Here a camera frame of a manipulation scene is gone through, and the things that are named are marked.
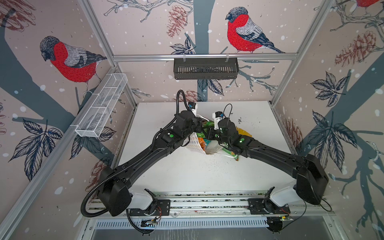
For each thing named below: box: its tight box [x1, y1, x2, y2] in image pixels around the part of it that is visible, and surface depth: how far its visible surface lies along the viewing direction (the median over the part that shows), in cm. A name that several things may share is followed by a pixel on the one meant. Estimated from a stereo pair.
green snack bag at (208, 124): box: [202, 120, 215, 129], surface depth 83 cm
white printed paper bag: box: [184, 132, 224, 155], surface depth 76 cm
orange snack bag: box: [198, 137, 206, 152], surface depth 82 cm
